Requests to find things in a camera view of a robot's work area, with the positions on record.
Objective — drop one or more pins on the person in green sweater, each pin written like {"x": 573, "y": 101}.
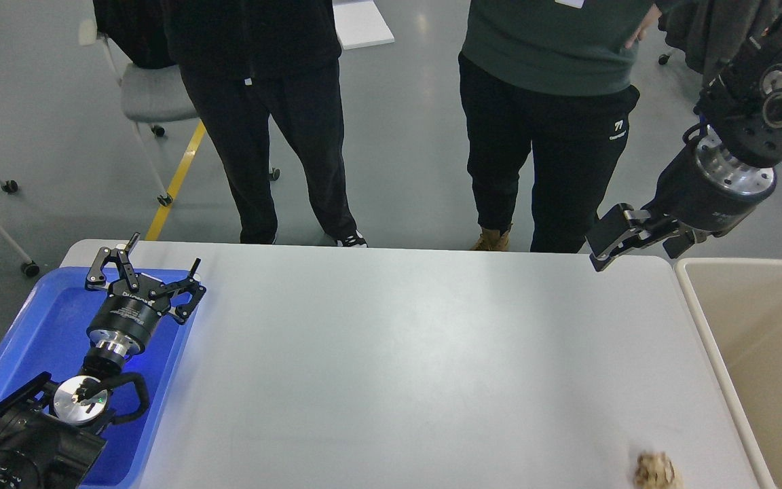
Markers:
{"x": 547, "y": 80}

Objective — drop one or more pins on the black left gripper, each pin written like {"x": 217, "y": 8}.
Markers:
{"x": 126, "y": 314}

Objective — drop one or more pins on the grey office chair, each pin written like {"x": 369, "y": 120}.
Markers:
{"x": 147, "y": 96}

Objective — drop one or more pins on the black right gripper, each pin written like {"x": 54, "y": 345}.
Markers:
{"x": 705, "y": 188}

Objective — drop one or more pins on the white board on floor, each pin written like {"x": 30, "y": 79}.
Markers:
{"x": 359, "y": 24}

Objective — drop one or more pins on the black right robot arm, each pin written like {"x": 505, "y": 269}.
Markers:
{"x": 743, "y": 104}

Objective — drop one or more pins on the person in black clothes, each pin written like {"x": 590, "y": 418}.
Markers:
{"x": 244, "y": 64}

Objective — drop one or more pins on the beige plastic bin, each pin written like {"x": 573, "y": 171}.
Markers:
{"x": 737, "y": 307}

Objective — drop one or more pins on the chair with grey jacket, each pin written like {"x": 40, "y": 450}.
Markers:
{"x": 709, "y": 33}

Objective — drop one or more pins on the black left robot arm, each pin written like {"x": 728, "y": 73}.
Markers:
{"x": 85, "y": 371}

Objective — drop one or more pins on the crumpled brown paper ball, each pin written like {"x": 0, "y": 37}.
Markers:
{"x": 656, "y": 470}

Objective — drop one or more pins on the person's open hand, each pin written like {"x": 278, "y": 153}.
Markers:
{"x": 654, "y": 13}

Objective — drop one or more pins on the blue plastic tray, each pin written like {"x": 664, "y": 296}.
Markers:
{"x": 48, "y": 335}

